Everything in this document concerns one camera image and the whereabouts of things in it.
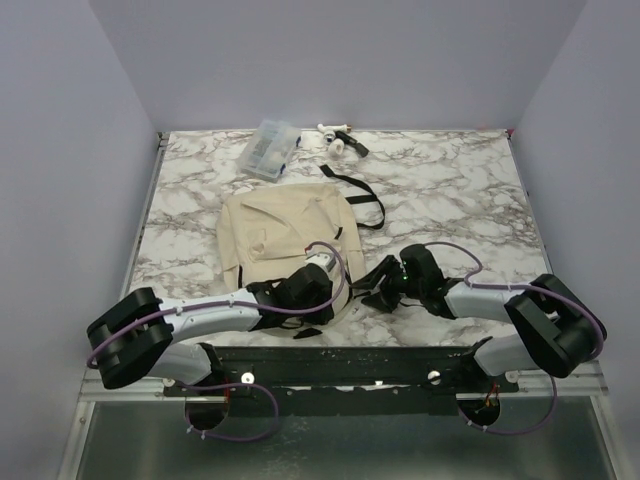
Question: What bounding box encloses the white pipe fitting toy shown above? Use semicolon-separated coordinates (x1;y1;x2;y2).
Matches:
317;123;352;158

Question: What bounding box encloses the aluminium rail frame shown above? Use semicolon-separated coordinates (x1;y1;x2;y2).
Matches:
511;360;609;396

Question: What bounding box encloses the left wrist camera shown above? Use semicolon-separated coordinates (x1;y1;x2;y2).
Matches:
305;252;336;274

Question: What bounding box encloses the clear plastic organizer box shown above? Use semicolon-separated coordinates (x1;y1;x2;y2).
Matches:
237;120;301;182

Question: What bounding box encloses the beige canvas student backpack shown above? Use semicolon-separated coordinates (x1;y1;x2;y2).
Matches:
216;183;366;325

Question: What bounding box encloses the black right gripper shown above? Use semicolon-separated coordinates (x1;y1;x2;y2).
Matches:
352;254;426;312

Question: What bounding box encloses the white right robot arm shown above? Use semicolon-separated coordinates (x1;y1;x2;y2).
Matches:
352;244;607;392

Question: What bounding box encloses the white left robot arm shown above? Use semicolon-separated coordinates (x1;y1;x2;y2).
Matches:
87;263;344;395

